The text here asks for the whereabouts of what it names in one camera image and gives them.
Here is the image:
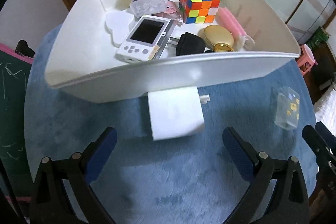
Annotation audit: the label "white handheld game console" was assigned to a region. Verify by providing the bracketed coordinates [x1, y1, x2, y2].
[115, 15, 175, 63]

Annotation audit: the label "white cloud-shaped piece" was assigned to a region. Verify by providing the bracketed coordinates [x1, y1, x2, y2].
[105, 10, 135, 48]

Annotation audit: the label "white quilted bedding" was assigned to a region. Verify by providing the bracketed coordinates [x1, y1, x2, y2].
[314, 86, 336, 135]

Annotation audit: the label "white power adapter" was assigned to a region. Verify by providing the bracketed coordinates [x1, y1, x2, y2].
[147, 86, 210, 141]

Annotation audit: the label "gold round compact mirror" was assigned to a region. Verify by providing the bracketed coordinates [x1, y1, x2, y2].
[198, 25, 235, 50]

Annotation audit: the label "blue fuzzy table cloth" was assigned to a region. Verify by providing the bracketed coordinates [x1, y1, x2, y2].
[24, 28, 317, 223]

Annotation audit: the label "green chalkboard pink frame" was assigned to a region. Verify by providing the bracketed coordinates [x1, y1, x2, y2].
[1, 44, 33, 202]

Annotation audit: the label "pink hair roller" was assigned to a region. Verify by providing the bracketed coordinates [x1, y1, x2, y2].
[216, 7, 255, 51]

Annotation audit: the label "pink plastic stool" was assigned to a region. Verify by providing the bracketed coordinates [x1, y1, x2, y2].
[297, 44, 318, 76]

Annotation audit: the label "black knob on chalkboard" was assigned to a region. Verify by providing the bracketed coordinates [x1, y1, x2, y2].
[15, 40, 35, 58]

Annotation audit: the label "white plastic storage bin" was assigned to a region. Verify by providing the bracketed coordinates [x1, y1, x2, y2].
[44, 0, 301, 104]

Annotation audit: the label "green snack bag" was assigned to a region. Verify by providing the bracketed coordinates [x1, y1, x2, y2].
[306, 27, 330, 50]

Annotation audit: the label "clear case yellow stickers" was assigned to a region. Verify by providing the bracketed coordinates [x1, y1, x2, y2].
[274, 86, 300, 130]

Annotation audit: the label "colourful rubik's cube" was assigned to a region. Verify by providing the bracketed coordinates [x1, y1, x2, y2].
[179, 0, 221, 24]

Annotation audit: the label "pink round face toy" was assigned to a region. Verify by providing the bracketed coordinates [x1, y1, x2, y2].
[154, 1, 183, 27]

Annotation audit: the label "clear box with label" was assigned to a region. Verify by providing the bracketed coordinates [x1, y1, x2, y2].
[130, 0, 169, 18]

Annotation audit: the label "black power adapter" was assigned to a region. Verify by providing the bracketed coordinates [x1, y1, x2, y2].
[169, 32, 206, 56]

